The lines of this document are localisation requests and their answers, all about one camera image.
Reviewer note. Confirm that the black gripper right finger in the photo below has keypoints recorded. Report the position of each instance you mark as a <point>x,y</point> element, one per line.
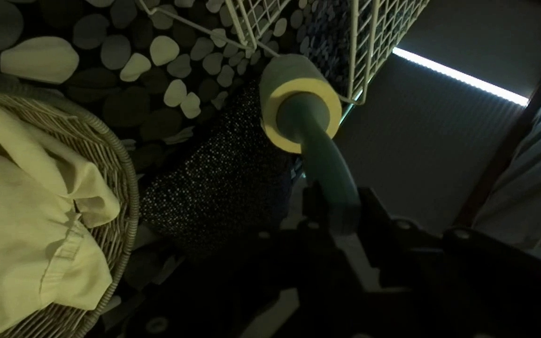
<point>465,284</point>

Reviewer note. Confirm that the white wire two-tier rack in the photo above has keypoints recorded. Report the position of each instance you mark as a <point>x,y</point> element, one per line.
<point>349,40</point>

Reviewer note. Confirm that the white cloth in basket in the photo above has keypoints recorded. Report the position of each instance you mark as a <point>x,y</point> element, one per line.
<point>52,199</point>

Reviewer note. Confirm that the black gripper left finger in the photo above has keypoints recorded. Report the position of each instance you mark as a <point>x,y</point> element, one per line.
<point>304,280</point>

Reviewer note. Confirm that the black dotted bedspread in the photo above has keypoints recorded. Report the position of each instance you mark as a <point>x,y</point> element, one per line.
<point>185,107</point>

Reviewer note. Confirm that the woven grey basket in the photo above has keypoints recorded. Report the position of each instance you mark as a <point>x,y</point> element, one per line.
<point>86,134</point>

